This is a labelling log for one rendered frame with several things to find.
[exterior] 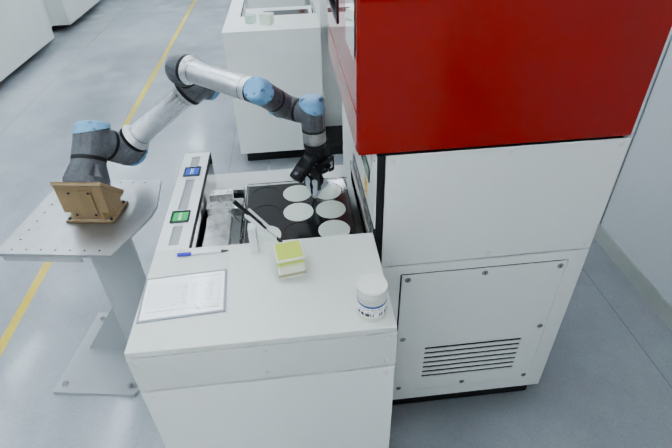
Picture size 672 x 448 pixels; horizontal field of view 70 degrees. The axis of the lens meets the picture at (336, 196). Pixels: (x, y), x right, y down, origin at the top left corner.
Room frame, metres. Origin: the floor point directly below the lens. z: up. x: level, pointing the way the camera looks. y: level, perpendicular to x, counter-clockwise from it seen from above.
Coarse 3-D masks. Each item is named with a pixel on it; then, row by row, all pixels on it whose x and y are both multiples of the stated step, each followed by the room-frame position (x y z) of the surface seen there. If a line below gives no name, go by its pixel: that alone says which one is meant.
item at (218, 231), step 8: (208, 216) 1.27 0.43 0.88; (216, 216) 1.27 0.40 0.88; (224, 216) 1.27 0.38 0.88; (208, 224) 1.23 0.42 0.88; (216, 224) 1.23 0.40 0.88; (224, 224) 1.23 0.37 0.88; (232, 224) 1.26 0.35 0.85; (208, 232) 1.19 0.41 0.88; (216, 232) 1.19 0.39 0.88; (224, 232) 1.18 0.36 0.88; (208, 240) 1.15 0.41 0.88; (216, 240) 1.15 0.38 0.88; (224, 240) 1.15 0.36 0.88
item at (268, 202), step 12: (336, 180) 1.44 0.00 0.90; (252, 192) 1.38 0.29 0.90; (264, 192) 1.38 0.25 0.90; (276, 192) 1.37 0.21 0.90; (252, 204) 1.30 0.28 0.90; (264, 204) 1.30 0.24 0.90; (276, 204) 1.30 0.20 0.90; (288, 204) 1.30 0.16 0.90; (312, 204) 1.29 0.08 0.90; (348, 204) 1.29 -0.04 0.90; (264, 216) 1.24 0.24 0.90; (276, 216) 1.24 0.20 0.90; (312, 216) 1.23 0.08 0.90; (348, 216) 1.22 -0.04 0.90; (288, 228) 1.17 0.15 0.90; (300, 228) 1.17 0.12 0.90; (312, 228) 1.17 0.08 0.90
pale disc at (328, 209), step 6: (324, 204) 1.29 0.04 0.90; (330, 204) 1.29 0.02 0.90; (336, 204) 1.29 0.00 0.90; (342, 204) 1.29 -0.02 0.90; (318, 210) 1.26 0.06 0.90; (324, 210) 1.26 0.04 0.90; (330, 210) 1.26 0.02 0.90; (336, 210) 1.26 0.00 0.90; (342, 210) 1.26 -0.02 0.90; (324, 216) 1.23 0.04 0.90; (330, 216) 1.23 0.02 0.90; (336, 216) 1.23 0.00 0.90
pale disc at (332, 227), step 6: (324, 222) 1.20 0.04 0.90; (330, 222) 1.19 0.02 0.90; (336, 222) 1.19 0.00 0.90; (342, 222) 1.19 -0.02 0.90; (324, 228) 1.17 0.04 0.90; (330, 228) 1.16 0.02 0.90; (336, 228) 1.16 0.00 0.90; (342, 228) 1.16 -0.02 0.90; (348, 228) 1.16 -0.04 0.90; (324, 234) 1.14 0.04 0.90; (330, 234) 1.14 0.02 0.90; (336, 234) 1.13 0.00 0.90; (342, 234) 1.13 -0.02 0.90
